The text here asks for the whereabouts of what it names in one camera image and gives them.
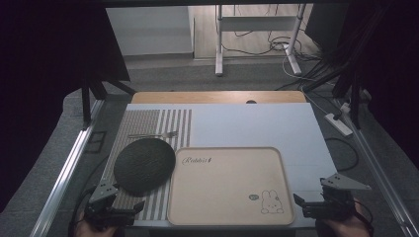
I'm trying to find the white stand leg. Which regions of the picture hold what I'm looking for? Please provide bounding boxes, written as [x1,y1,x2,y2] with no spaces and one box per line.
[214,4,225,78]
[284,3,308,76]

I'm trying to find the person's left hand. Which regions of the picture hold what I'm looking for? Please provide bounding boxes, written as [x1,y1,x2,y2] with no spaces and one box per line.
[74,211,117,237]

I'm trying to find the white cabinet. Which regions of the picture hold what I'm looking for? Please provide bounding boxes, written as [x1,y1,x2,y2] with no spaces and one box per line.
[105,5,196,57]

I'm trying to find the beige tray with rabbit print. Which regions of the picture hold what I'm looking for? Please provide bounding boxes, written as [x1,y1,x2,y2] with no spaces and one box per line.
[166,146,296,227]

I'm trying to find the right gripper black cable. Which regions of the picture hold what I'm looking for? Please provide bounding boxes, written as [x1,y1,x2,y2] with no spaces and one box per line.
[353,198,376,237]

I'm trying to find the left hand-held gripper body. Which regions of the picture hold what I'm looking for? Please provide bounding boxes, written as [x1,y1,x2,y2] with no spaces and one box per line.
[83,179,136,231]

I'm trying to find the dark curtain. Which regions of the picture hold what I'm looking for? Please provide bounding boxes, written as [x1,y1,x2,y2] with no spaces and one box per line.
[0,0,131,211]
[304,2,419,159]

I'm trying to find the person's right hand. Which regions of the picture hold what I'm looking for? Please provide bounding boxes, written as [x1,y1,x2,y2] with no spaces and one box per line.
[315,197,372,237]

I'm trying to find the black cable loop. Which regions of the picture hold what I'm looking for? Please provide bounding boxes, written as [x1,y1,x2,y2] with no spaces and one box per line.
[324,136,360,173]

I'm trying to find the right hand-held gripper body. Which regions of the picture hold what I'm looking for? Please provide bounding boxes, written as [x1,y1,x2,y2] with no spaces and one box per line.
[301,173,373,221]

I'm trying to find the tangle of floor cables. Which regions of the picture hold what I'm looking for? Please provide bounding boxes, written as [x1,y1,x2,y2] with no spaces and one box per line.
[220,4,350,92]

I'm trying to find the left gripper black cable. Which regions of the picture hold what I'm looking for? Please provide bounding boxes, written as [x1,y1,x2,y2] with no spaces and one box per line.
[66,153,111,237]

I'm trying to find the dark round plate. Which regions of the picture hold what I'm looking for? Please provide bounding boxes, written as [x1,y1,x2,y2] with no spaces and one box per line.
[113,136,177,198]

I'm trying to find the silver fork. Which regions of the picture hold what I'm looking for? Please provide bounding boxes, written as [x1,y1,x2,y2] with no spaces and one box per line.
[127,130,179,139]

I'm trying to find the white board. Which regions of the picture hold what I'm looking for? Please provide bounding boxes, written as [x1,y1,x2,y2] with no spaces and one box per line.
[98,102,338,229]

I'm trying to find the aluminium rail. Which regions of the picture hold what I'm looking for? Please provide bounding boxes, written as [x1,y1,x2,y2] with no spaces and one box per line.
[30,99,106,237]
[333,98,419,237]

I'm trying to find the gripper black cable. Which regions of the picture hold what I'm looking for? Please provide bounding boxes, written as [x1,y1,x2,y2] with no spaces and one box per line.
[353,198,376,237]
[66,153,111,237]

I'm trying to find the white power strip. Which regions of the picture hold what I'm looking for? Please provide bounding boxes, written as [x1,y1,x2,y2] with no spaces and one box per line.
[323,113,354,138]

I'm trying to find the striped placemat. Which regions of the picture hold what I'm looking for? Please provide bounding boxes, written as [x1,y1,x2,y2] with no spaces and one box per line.
[98,109,193,222]

